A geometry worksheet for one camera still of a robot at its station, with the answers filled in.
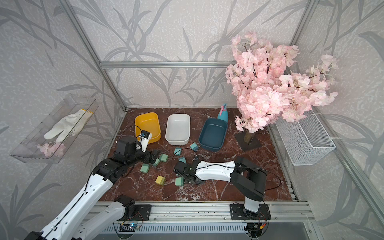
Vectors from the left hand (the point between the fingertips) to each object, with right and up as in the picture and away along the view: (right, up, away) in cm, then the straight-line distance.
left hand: (153, 148), depth 76 cm
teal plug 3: (+13, -9, +15) cm, 22 cm away
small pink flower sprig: (-36, +3, -16) cm, 40 cm away
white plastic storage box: (+8, +9, +30) cm, 32 cm away
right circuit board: (+50, -38, -6) cm, 63 cm away
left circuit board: (-11, -38, -4) cm, 40 cm away
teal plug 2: (+20, -3, +20) cm, 29 cm away
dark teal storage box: (+33, +4, +29) cm, 44 cm away
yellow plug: (+2, -19, +6) cm, 20 cm away
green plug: (+13, -20, +6) cm, 24 cm away
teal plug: (+8, -5, +18) cm, 21 cm away
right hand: (+19, -19, +9) cm, 29 cm away
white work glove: (-35, +12, -9) cm, 38 cm away
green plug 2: (+2, -8, +13) cm, 15 cm away
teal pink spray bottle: (+39, +19, +24) cm, 50 cm away
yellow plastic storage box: (-15, +13, +34) cm, 39 cm away
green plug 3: (-8, -14, +10) cm, 19 cm away
